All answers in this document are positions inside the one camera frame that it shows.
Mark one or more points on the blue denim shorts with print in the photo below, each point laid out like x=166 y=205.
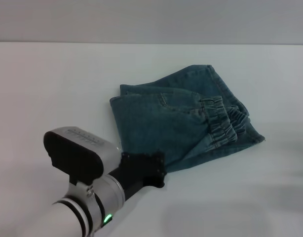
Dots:
x=181 y=123

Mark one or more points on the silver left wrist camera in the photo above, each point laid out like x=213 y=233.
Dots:
x=77 y=153

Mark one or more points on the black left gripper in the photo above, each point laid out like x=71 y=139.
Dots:
x=136 y=172

